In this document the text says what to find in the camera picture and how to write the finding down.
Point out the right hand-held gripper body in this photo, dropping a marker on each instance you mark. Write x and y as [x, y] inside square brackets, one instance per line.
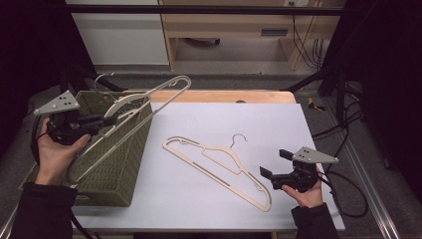
[300, 176]

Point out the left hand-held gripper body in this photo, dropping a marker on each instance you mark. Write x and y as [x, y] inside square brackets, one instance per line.
[61, 126]

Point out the beige plastic clothes hanger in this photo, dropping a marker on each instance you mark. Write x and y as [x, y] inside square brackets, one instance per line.
[232, 162]
[159, 96]

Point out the green woven basket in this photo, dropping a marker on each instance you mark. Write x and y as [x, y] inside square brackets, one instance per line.
[112, 166]

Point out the person's right hand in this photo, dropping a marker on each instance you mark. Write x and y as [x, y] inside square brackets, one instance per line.
[307, 197]

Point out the person's left hand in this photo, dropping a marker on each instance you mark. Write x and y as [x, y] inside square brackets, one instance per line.
[54, 159]

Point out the yellow and black tool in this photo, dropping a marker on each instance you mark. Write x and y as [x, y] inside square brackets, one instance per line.
[313, 104]

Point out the white cabinet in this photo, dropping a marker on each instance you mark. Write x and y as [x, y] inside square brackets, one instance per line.
[119, 40]

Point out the white table cover sheet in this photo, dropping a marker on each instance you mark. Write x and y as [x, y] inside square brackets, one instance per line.
[205, 119]

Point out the dark curtain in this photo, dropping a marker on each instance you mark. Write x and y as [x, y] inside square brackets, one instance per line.
[30, 49]
[388, 66]

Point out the black metal stand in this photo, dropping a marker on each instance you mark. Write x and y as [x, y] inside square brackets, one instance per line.
[331, 79]

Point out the light wooden desk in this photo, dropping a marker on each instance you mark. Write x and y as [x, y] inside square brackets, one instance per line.
[232, 23]

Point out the aluminium floor rail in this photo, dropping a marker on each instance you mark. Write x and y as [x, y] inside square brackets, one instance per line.
[368, 186]

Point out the black horizontal frame bar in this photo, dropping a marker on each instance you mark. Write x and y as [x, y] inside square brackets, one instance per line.
[199, 10]

